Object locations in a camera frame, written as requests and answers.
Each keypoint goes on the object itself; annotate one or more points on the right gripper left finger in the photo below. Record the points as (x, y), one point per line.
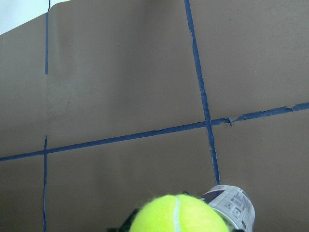
(126, 225)

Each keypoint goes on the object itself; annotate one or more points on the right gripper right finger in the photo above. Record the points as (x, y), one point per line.
(231, 225)

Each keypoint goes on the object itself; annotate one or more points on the clear tennis ball can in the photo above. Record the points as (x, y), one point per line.
(232, 202)

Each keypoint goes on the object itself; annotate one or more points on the tennis ball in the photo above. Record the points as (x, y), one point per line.
(178, 213)

